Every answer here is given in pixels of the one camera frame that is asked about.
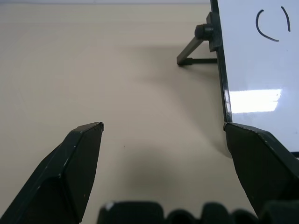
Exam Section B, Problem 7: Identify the black whiteboard stand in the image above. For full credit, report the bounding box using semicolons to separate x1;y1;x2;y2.
176;11;221;67

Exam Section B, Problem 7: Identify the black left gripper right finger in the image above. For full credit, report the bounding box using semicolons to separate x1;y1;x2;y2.
223;122;299;220

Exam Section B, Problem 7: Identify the white whiteboard with black frame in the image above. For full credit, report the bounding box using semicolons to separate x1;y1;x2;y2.
209;0;299;158

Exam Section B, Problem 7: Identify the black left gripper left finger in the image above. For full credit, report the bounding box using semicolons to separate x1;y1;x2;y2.
0;121;105;224

